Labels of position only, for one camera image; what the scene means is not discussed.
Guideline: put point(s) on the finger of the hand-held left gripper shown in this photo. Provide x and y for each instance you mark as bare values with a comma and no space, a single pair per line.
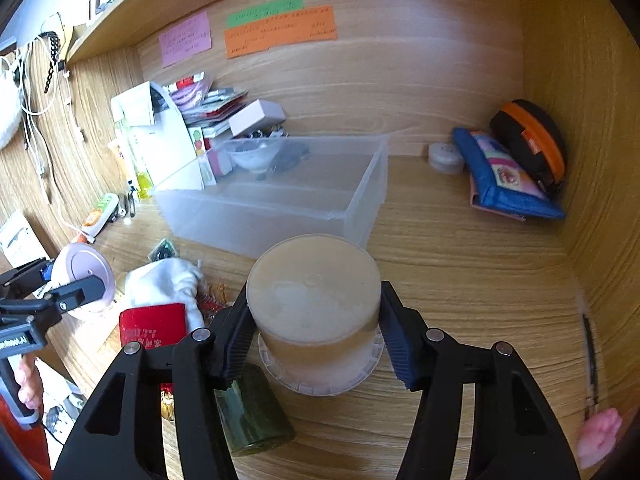
30,272
80,290

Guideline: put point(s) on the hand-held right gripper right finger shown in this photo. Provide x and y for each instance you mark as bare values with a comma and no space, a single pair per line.
397,350

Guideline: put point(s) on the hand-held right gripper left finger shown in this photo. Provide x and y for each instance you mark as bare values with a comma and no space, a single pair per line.
237,345

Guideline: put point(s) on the pink round container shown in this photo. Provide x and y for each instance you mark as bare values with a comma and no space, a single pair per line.
82,262

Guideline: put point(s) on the olive cylindrical jar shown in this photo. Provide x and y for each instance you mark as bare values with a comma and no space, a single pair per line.
255,420

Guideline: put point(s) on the red fabric pouch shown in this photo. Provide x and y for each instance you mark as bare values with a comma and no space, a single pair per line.
150,322

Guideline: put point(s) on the white cloth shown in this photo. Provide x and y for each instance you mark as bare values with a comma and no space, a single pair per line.
160,280

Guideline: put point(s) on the translucent round plastic container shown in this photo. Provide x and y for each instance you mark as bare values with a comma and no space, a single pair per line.
310,300

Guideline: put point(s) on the gold tassel charm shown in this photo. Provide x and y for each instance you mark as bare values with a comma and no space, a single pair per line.
167,405

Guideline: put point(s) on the small green packet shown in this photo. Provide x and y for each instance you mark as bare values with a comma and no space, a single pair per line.
164,251

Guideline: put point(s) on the clear plastic storage box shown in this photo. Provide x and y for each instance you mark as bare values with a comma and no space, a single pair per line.
280,210

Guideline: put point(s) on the wooden desktop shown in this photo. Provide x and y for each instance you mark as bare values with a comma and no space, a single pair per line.
450,285

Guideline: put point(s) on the person's left hand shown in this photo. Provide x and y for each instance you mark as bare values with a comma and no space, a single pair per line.
31,380

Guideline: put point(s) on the white cardboard box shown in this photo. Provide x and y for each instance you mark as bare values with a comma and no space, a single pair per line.
20,240

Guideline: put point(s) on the white green orange tube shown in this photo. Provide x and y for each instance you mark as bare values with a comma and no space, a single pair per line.
100,215

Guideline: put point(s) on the printed papers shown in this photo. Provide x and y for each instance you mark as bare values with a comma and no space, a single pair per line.
62,400

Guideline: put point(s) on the silver pen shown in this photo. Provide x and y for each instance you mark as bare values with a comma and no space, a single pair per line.
131,204

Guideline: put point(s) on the orange red cloth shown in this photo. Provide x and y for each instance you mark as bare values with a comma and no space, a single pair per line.
20,445

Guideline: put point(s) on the white paper bag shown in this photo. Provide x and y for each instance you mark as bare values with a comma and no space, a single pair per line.
167,150

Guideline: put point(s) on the clear plastic bowl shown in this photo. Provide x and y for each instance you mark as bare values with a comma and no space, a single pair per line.
252,155

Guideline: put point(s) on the folded paper leaflet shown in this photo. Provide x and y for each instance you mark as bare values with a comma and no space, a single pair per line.
132,105

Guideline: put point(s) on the dark thin pen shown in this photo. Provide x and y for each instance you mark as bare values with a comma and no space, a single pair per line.
591,365

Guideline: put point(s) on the small white round tin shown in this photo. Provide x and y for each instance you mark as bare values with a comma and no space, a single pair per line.
445,157

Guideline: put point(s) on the blue fabric pouch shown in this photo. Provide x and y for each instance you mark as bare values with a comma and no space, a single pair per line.
505,180

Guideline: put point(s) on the metal binder clips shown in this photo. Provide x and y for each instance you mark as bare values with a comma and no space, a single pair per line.
265,133

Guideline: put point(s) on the stack of flat packets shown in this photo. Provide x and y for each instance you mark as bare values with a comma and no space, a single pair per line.
215,105

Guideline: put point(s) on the pale pink box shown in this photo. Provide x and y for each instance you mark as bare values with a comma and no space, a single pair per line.
255,115

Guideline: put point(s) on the black and orange case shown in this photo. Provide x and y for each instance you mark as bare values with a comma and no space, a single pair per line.
535,135

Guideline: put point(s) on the pink paper note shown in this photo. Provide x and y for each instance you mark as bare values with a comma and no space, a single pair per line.
185,40

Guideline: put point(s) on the orange paper note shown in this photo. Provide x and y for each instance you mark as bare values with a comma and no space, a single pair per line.
280,32

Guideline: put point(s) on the green paper note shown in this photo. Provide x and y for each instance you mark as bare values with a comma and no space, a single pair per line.
262,10

